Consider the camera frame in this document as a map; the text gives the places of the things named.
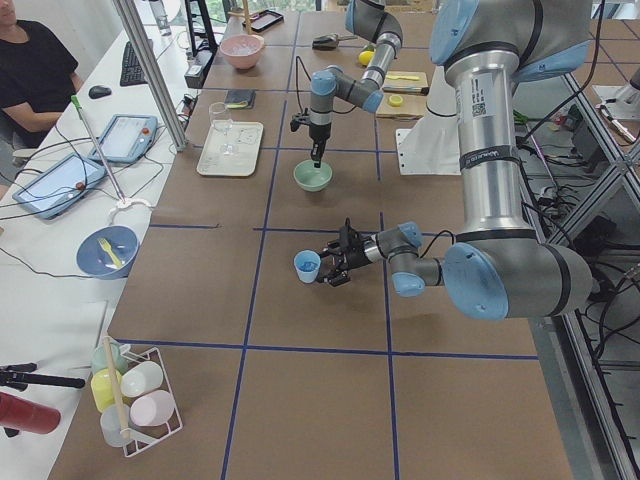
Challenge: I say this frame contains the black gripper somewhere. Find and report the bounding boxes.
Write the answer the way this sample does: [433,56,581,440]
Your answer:
[315,218,369,287]
[290,112,332,168]

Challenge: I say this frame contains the mint green bowl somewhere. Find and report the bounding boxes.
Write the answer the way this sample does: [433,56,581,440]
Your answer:
[293,159,333,192]

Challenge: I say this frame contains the light blue plastic cup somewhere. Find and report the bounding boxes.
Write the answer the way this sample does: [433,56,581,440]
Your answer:
[293,250,321,284]

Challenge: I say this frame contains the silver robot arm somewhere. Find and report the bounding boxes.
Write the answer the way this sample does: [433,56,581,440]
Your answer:
[291,0,403,168]
[321,1,592,320]

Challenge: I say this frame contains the metal ice scoop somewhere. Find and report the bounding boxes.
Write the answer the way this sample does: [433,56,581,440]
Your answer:
[311,33,358,51]

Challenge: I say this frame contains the pink bowl of ice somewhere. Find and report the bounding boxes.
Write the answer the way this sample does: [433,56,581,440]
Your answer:
[219,34,265,70]

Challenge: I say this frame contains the blue bowl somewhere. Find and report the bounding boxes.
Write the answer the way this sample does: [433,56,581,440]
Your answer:
[76,225,139,280]

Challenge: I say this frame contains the cream bear tray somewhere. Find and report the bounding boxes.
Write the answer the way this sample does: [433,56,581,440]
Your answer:
[196,121,264,177]

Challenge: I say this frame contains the lemon half slice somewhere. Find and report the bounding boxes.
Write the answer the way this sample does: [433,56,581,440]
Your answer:
[388,95,403,108]

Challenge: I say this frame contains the grey folded cloth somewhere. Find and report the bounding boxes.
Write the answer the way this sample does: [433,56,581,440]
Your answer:
[224,89,256,109]

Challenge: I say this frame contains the clear wine glass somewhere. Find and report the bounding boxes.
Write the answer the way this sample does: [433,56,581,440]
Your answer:
[208,102,235,155]

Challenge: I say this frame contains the wooden cutting board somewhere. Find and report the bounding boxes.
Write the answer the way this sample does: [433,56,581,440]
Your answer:
[376,71,429,119]

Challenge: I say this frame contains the yellow lemon upper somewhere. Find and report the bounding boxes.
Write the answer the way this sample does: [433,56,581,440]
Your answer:
[358,50,375,67]

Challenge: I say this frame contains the steel cylinder muddler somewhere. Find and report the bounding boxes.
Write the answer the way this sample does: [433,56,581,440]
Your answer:
[382,85,430,96]

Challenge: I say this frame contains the far teach pendant tablet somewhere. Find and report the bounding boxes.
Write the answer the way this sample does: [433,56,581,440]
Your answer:
[98,114,158,164]

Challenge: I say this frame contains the teach pendant tablet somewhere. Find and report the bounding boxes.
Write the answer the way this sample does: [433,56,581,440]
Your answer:
[12,154,106,220]
[98,114,158,164]

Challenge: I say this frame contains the black keyboard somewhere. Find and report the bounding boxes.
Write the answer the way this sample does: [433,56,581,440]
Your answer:
[119,41,147,87]

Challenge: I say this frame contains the white cup in rack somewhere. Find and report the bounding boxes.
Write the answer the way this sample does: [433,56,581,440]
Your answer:
[120,361,164,398]

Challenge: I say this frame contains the yellow fork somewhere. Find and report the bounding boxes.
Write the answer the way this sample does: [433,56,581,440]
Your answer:
[98,237,124,269]

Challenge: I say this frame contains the pink cup in rack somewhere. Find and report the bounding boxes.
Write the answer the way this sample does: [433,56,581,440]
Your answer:
[130,390,175,426]

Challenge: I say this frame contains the black computer mouse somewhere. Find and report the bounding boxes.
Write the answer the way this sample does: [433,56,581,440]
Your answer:
[88,85,112,99]

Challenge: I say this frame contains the green cup in rack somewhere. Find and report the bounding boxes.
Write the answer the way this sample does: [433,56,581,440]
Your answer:
[90,340,129,376]

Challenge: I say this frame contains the yellow cup in rack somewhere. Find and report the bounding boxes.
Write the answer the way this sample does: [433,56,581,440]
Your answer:
[90,368,115,413]

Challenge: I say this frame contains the near teach pendant tablet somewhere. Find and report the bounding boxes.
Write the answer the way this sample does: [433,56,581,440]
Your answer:
[12,154,106,220]

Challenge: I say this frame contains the clear cup in rack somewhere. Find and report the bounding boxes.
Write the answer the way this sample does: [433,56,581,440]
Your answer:
[100,404,131,447]

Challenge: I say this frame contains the seated person black shirt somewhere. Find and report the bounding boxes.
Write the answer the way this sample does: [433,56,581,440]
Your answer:
[1,1,83,148]

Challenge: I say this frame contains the red bottle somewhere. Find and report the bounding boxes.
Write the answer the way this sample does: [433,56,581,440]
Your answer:
[1,392,61,434]

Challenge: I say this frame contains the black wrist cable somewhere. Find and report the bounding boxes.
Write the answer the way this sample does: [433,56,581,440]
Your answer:
[293,55,311,121]

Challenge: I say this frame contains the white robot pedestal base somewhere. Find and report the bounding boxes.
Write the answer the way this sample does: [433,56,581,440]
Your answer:
[396,66,460,175]

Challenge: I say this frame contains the aluminium frame post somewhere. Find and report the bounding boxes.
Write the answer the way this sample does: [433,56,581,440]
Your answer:
[113,0,187,152]

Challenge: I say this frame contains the white wire cup rack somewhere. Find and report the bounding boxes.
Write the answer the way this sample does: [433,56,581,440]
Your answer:
[90,337,183,458]

